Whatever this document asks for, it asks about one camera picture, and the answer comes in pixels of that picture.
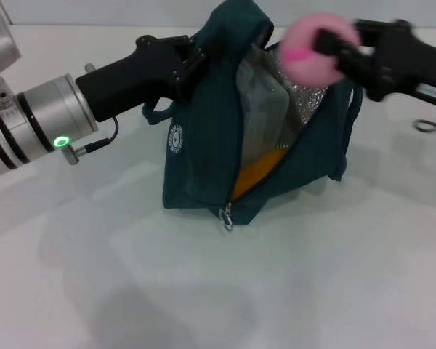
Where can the pink toy peach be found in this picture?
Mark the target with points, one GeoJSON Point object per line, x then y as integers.
{"type": "Point", "coordinates": [301, 54]}

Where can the dark teal insulated lunch bag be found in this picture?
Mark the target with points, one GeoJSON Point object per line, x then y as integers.
{"type": "Point", "coordinates": [200, 145]}

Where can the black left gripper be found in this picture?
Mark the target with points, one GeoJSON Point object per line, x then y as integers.
{"type": "Point", "coordinates": [131, 81]}

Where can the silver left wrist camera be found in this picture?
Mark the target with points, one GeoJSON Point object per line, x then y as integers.
{"type": "Point", "coordinates": [0, 43]}

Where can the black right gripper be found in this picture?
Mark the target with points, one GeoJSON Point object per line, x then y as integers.
{"type": "Point", "coordinates": [399, 62]}

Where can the yellow banana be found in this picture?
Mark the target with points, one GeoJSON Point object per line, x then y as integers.
{"type": "Point", "coordinates": [254, 171]}

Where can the clear lunch box blue rim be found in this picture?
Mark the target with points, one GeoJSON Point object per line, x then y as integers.
{"type": "Point", "coordinates": [261, 116]}

